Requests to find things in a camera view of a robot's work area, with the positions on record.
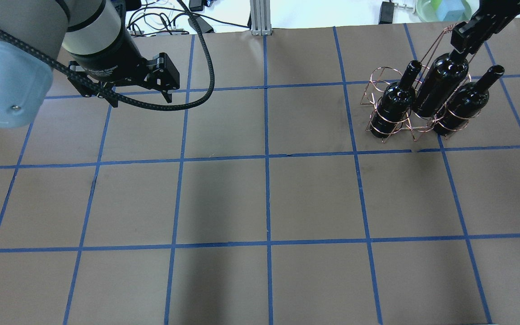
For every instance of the black power adapter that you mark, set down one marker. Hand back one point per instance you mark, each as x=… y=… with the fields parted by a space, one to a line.
x=386 y=12

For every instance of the black laptop charger brick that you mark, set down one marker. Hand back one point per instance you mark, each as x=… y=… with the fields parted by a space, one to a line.
x=200 y=25

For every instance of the green glass bowl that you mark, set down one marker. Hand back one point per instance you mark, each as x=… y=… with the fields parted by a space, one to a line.
x=426 y=13

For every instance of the dark wine bottle in basket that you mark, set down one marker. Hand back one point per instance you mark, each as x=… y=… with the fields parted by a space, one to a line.
x=396 y=102

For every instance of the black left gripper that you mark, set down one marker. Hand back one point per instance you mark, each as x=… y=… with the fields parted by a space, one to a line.
x=106 y=64

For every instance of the carried dark wine bottle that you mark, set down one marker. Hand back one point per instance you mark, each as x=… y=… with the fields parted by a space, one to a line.
x=444 y=76

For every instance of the aluminium frame post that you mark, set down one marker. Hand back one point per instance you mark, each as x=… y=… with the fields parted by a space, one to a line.
x=261 y=24

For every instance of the blue foam cube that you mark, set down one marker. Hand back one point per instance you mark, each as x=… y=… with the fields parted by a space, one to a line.
x=448 y=10

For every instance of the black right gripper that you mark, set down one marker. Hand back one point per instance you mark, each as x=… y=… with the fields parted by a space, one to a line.
x=503 y=14

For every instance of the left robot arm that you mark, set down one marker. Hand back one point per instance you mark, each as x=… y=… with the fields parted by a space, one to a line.
x=93 y=32

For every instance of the copper wire wine basket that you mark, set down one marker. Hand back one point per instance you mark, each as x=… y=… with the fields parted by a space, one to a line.
x=382 y=76

